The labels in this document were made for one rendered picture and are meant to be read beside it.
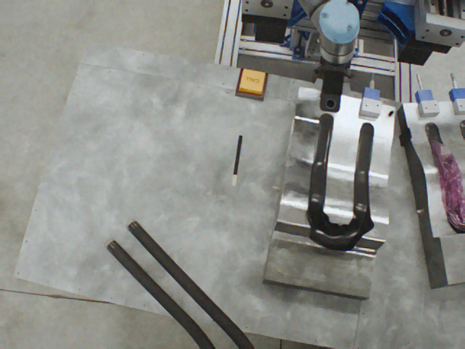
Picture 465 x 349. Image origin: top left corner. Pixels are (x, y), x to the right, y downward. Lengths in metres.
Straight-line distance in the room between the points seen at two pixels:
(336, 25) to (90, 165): 0.75
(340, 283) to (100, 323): 1.15
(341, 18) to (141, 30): 1.65
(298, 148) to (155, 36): 1.36
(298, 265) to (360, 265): 0.15
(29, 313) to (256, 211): 1.21
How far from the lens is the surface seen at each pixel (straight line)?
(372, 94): 1.39
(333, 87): 1.16
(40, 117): 2.43
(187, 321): 1.22
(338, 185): 1.27
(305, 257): 1.26
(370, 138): 1.36
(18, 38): 2.69
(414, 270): 1.39
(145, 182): 1.36
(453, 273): 1.31
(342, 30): 1.00
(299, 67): 2.19
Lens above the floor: 2.09
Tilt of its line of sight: 72 degrees down
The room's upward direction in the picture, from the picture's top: 3 degrees clockwise
